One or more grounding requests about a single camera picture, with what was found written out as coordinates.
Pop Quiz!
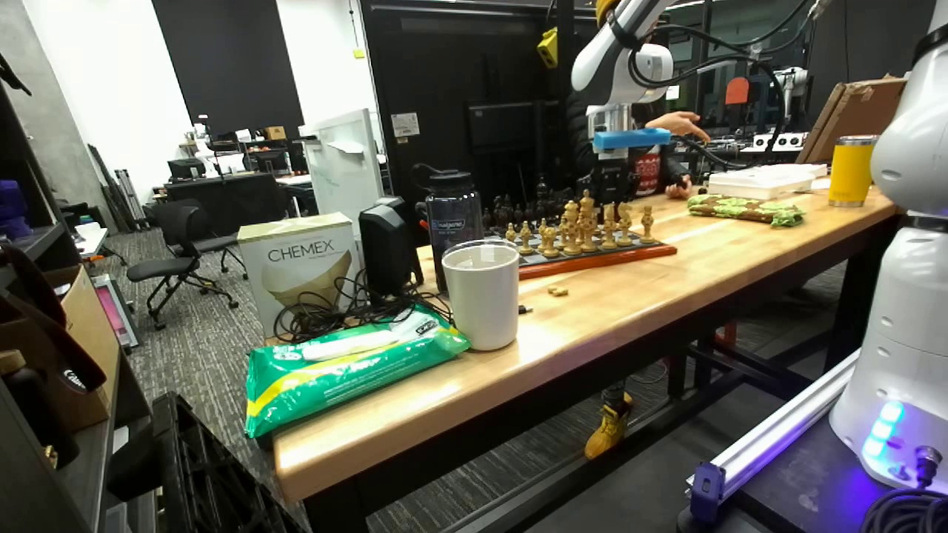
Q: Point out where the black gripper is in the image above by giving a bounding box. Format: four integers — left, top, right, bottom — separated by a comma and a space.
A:
597, 148, 637, 192

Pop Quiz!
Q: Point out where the person's right hand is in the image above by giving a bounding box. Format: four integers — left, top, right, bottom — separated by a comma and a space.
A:
642, 110, 715, 144

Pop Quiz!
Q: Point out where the person in black jacket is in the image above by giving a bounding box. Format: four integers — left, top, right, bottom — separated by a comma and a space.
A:
591, 104, 718, 203

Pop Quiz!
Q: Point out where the tall light wooden chess piece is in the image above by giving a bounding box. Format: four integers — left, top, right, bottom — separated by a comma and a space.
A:
577, 185, 603, 250
558, 198, 583, 250

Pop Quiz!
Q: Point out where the green and brown oven mitt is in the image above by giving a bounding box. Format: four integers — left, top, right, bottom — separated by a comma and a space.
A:
684, 188, 764, 225
734, 198, 810, 229

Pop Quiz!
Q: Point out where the yellow hanging tag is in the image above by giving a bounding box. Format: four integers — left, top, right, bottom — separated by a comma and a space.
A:
537, 24, 563, 71

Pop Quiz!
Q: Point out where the white plastic container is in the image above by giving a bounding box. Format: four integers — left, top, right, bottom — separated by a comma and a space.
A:
703, 158, 829, 207

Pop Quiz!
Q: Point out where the black cabinet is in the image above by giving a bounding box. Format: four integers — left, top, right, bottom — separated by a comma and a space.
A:
361, 0, 598, 216

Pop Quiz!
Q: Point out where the dark water bottle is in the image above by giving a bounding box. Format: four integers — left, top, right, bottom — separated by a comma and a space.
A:
420, 166, 490, 296

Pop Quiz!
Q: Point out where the white paper cup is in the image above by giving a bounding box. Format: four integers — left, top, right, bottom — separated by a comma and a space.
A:
438, 240, 524, 355

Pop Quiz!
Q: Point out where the white label on cabinet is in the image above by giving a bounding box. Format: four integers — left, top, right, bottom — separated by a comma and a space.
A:
389, 110, 425, 142

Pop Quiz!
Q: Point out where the yellow cup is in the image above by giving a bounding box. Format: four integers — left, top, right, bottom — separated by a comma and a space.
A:
828, 133, 879, 209

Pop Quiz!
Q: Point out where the brown wooden board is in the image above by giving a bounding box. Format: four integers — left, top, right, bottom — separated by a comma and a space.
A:
798, 73, 911, 169

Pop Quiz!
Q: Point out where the black coffee grinder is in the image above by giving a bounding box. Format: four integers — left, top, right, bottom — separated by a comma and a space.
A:
357, 194, 416, 309

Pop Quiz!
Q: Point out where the yellow object under table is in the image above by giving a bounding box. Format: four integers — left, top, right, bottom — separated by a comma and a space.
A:
580, 386, 641, 465

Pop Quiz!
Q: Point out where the white Chemex filter box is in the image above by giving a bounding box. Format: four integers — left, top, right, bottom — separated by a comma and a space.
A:
234, 209, 364, 330

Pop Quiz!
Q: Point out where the green wet wipes pack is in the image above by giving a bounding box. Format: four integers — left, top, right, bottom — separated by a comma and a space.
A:
240, 302, 474, 444

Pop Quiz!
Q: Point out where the black office chair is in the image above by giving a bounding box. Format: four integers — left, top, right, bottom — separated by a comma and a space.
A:
126, 192, 253, 330

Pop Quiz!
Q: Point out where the black plastic crate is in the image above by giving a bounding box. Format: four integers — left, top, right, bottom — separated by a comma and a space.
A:
102, 391, 306, 533

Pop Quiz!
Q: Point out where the brown cardboard box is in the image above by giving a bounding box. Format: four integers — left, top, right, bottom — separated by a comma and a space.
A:
0, 259, 126, 437

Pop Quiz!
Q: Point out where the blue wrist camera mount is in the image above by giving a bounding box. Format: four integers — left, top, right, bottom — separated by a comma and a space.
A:
591, 126, 675, 153

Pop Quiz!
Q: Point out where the wooden chessboard with red-brown frame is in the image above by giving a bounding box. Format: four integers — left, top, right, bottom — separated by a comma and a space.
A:
494, 229, 682, 283

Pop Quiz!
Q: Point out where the black metal table frame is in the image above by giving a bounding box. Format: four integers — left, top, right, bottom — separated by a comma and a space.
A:
293, 209, 908, 533

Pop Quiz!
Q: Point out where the aluminium rail with blue end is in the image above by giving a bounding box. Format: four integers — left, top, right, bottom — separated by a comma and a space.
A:
684, 346, 865, 526

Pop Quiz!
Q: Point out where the black coiled power cord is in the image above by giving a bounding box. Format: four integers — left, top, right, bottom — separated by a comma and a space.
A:
266, 280, 351, 346

